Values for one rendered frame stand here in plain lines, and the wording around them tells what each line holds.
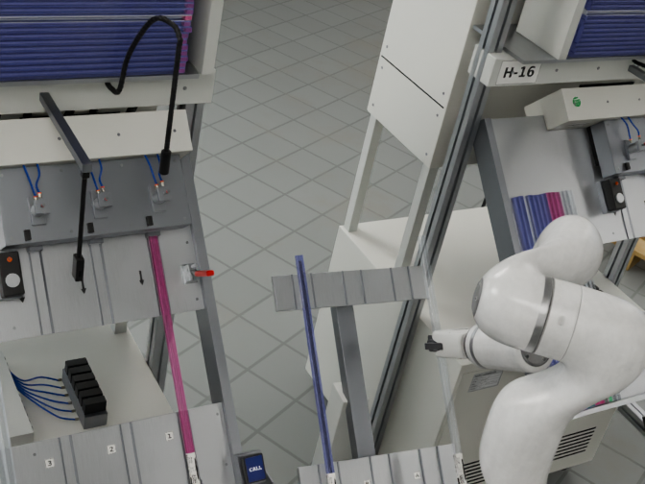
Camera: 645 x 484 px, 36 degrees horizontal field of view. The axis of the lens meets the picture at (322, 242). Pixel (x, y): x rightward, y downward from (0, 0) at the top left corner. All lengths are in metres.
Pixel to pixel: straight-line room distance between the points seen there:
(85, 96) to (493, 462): 0.96
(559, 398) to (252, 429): 1.91
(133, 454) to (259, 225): 2.29
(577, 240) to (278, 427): 1.93
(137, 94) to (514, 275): 0.87
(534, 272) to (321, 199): 3.06
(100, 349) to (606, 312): 1.39
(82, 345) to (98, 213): 0.63
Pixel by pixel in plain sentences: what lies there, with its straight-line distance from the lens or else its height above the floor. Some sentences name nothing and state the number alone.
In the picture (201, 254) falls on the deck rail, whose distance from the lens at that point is 1.94.
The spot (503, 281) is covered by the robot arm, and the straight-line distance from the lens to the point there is 1.27.
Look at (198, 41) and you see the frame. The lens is 1.87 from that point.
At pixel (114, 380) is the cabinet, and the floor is 0.62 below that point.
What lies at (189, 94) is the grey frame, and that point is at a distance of 1.92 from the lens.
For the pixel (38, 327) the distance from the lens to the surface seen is 1.84.
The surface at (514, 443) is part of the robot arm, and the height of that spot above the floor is 1.29.
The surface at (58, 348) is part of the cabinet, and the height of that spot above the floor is 0.62.
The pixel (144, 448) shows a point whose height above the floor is 0.82.
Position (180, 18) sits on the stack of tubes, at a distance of 1.81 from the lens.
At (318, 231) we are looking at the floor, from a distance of 4.09.
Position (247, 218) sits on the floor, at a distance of 4.08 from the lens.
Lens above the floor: 2.16
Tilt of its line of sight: 32 degrees down
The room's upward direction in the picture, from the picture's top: 13 degrees clockwise
